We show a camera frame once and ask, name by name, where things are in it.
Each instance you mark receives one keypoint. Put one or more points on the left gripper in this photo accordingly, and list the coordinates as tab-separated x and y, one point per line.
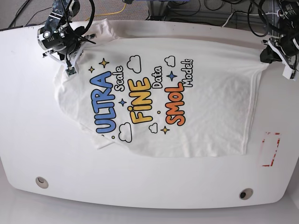
284	49

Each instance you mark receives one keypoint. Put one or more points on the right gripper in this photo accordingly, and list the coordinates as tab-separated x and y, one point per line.
65	50

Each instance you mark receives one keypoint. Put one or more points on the white printed t-shirt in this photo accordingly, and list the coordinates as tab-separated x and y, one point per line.
163	97

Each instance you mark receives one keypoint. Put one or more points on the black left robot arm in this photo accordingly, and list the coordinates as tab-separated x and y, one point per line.
288	19

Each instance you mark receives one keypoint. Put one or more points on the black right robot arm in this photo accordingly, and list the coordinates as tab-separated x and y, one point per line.
59	20

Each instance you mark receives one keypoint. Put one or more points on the red tape rectangle marking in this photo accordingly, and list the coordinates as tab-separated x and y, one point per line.
269	148

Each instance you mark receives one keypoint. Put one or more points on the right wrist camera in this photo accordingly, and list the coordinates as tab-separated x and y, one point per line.
70	71

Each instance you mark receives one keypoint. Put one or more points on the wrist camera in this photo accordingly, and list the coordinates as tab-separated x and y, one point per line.
290	74
70	71

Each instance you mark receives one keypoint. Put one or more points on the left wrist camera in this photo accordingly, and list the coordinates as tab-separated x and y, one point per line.
290	74

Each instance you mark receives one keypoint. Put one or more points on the left table cable grommet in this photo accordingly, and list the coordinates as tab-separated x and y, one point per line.
42	183

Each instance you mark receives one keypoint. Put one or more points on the table cable grommet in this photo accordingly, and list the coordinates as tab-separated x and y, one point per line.
42	183
246	194

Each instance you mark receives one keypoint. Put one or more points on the right table cable grommet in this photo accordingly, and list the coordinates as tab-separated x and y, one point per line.
246	194

